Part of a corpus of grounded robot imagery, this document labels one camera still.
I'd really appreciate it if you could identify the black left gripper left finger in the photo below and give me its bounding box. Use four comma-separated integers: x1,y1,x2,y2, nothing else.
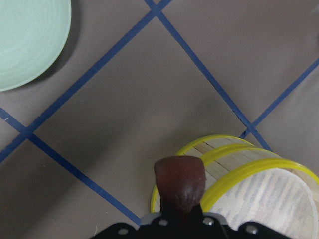
161,200,179,221

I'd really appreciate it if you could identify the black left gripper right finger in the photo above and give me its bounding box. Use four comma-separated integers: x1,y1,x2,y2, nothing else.
189,203,203,221

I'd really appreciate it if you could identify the brown steamed bun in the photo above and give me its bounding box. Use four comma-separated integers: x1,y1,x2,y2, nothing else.
154,155,206,216

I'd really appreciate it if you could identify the light green plate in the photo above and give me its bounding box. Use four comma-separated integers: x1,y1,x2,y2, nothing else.
0,0,72,92

